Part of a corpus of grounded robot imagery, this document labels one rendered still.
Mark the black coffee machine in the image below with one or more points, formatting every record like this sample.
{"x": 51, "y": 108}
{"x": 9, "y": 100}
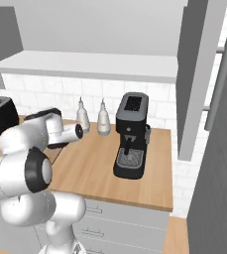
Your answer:
{"x": 131, "y": 132}

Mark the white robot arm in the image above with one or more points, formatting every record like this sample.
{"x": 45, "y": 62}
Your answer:
{"x": 16, "y": 172}

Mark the grey drawer front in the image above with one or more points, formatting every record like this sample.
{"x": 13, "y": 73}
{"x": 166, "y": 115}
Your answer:
{"x": 128, "y": 233}
{"x": 125, "y": 248}
{"x": 131, "y": 215}

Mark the dark grey fridge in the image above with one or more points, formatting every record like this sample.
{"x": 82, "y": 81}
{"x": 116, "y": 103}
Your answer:
{"x": 217, "y": 185}

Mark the white bottle with pointed cap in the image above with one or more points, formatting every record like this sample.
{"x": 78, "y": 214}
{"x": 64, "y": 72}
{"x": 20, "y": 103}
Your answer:
{"x": 103, "y": 122}
{"x": 83, "y": 117}

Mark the grey wall cabinet body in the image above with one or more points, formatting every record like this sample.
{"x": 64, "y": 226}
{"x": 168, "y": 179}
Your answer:
{"x": 95, "y": 36}

